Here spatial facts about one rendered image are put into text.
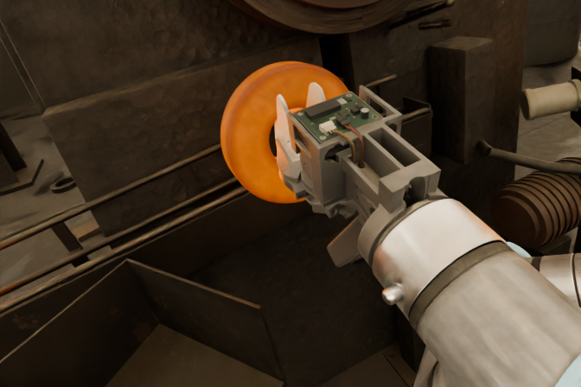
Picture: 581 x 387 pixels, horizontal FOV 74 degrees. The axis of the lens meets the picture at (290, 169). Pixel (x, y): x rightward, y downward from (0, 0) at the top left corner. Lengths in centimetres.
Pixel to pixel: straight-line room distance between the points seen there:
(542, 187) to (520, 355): 67
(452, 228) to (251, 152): 23
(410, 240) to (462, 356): 6
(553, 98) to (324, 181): 63
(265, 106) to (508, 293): 27
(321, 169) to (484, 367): 15
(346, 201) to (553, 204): 59
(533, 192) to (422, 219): 61
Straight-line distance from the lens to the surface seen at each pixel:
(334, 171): 29
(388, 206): 25
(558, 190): 87
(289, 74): 39
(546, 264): 37
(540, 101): 85
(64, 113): 65
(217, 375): 49
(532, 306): 22
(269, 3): 56
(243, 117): 38
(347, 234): 33
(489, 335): 22
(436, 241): 23
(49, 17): 68
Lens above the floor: 99
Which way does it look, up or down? 27 degrees down
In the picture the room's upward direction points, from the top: 13 degrees counter-clockwise
